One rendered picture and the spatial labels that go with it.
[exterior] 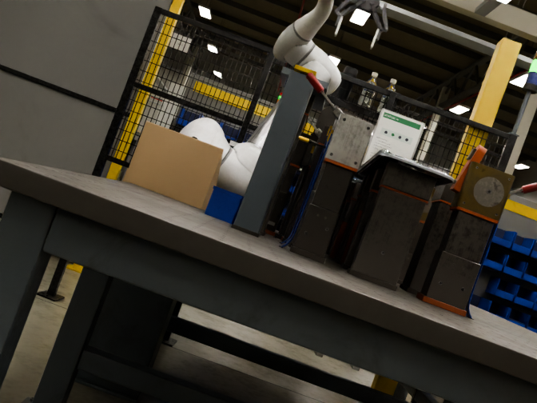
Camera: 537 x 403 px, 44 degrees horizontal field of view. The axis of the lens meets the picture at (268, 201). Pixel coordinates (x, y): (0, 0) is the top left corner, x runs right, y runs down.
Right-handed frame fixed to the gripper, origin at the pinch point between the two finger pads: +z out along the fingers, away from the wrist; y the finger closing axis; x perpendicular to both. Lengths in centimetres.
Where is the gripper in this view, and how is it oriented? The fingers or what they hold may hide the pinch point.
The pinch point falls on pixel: (354, 38)
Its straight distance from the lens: 244.2
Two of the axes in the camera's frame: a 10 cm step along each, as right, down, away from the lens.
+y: 9.4, 3.5, -0.5
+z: -3.5, 9.4, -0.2
